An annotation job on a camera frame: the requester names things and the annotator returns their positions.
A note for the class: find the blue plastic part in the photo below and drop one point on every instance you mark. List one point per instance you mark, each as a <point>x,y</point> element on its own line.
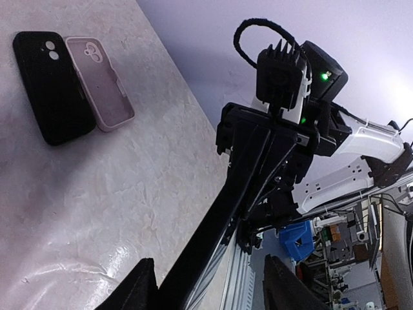
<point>297,240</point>

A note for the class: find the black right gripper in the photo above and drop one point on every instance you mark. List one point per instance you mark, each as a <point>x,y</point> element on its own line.
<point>278,208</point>

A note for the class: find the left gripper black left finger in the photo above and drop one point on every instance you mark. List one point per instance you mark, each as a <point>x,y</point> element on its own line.
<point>138,290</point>

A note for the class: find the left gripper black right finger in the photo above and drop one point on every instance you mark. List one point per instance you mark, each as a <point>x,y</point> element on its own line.
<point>284,291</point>

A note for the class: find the aluminium front rail frame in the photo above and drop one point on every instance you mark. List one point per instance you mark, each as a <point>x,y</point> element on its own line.
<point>233,280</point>

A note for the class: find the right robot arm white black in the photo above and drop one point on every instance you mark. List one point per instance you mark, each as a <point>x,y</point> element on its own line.
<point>354,154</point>

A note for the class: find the pink phone case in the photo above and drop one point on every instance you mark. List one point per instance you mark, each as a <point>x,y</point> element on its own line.
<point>101,83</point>

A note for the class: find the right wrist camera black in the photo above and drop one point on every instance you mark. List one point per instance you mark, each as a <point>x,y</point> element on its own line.
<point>283,81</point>

